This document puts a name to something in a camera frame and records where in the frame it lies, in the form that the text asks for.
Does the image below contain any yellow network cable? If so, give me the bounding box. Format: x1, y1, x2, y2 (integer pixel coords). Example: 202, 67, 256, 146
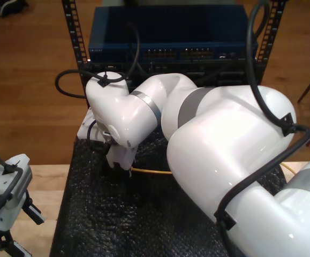
131, 162, 296, 176

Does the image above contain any black rack server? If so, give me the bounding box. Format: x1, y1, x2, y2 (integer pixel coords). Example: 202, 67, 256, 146
81, 61, 264, 89

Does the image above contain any black perforated rack post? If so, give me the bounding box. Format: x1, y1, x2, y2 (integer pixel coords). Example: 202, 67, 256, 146
61, 0, 91, 81
256, 0, 287, 86

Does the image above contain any black bubble wrap mat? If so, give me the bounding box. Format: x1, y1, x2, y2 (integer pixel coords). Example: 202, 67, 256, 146
49, 131, 309, 257

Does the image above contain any blue network switch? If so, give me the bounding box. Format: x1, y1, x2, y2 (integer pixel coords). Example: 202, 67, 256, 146
87, 5, 259, 64

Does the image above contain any dark blue sneaker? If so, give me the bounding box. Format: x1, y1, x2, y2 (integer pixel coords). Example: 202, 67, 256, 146
0, 0, 28, 17

